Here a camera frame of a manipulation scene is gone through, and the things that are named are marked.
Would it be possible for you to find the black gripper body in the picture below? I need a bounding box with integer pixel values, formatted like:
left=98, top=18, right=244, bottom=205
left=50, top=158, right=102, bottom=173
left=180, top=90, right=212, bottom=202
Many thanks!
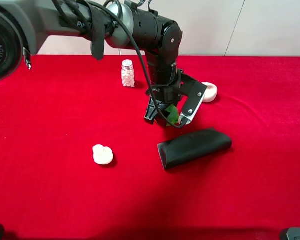
left=149, top=68, right=195, bottom=105

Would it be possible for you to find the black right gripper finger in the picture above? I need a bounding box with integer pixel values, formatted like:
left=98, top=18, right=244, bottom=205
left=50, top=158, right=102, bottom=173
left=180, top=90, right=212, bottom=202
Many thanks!
left=181, top=82, right=207, bottom=113

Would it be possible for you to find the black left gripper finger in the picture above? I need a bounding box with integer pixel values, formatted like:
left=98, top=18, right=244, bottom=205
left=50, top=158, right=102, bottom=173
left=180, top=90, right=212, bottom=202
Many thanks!
left=144, top=97, right=167, bottom=124

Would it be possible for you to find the green lime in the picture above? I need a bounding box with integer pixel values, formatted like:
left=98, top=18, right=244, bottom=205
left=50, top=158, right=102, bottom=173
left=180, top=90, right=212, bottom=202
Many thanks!
left=162, top=104, right=179, bottom=125

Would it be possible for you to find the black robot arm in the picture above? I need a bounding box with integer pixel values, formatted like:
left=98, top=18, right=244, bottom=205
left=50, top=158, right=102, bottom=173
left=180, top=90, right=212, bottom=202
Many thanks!
left=0, top=0, right=207, bottom=128

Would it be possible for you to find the pink foam bowl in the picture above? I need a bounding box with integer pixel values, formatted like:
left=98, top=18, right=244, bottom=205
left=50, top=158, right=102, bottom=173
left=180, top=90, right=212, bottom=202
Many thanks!
left=202, top=82, right=218, bottom=103

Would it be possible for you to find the glass jar of white pills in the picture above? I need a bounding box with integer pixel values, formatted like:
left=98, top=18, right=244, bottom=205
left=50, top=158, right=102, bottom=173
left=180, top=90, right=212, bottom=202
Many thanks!
left=121, top=59, right=135, bottom=88

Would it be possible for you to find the black glasses pouch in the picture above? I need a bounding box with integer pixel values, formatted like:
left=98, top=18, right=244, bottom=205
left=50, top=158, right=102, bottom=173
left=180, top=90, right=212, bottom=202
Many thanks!
left=157, top=127, right=233, bottom=170

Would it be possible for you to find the white mushroom toy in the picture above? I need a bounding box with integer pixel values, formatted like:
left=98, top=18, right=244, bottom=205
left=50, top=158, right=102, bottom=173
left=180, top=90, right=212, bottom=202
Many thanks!
left=92, top=144, right=114, bottom=165

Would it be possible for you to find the red velvet table cloth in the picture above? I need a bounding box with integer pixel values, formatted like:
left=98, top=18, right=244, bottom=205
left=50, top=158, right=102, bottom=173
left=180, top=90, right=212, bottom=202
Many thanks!
left=0, top=56, right=300, bottom=240

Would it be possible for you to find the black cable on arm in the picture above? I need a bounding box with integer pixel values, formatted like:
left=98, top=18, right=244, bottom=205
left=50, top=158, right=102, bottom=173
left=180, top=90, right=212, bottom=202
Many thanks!
left=52, top=0, right=188, bottom=129

